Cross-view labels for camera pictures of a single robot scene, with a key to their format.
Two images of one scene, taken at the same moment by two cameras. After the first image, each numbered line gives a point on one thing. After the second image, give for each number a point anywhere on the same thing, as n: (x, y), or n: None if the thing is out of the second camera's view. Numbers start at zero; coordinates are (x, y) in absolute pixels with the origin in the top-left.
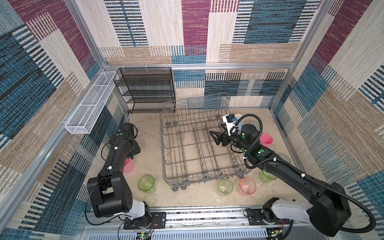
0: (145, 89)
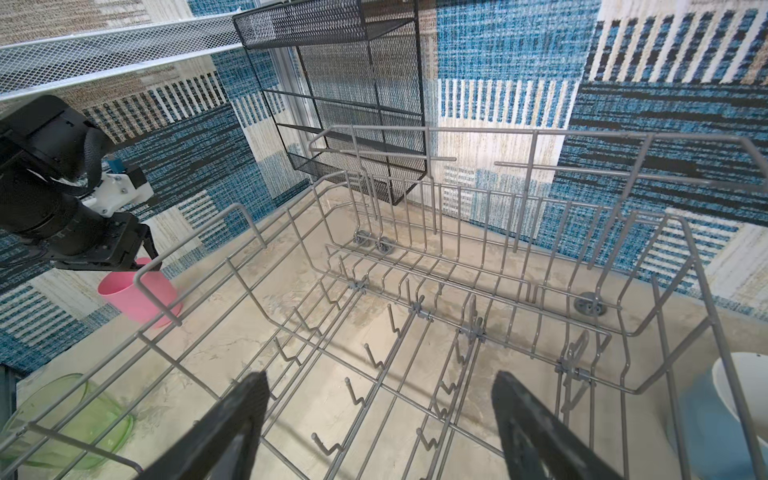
0: (343, 84)
